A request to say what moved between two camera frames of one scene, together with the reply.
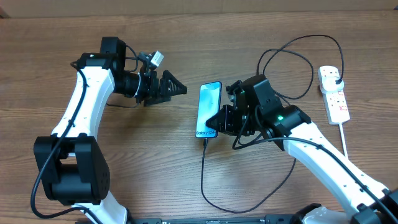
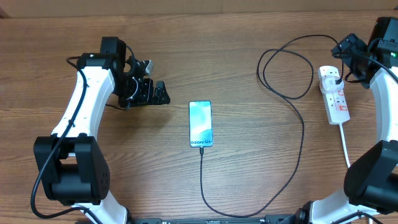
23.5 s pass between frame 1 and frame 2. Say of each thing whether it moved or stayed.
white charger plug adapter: stayed
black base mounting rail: stayed
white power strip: stayed
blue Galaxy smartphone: moved
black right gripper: moved
